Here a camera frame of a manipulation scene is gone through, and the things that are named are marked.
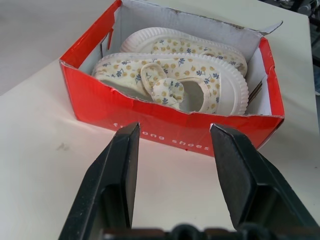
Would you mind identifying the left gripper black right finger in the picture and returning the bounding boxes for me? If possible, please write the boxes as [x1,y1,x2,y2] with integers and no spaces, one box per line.
[209,123,320,230]

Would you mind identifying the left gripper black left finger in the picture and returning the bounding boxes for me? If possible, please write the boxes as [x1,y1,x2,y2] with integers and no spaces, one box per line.
[57,121,141,240]

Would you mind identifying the cream floral kids shoe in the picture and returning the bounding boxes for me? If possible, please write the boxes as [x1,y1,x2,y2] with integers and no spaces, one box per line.
[119,27,249,79]
[90,52,250,117]

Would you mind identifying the red and white shoebox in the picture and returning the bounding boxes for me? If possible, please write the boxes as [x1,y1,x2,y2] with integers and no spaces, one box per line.
[59,0,285,159]

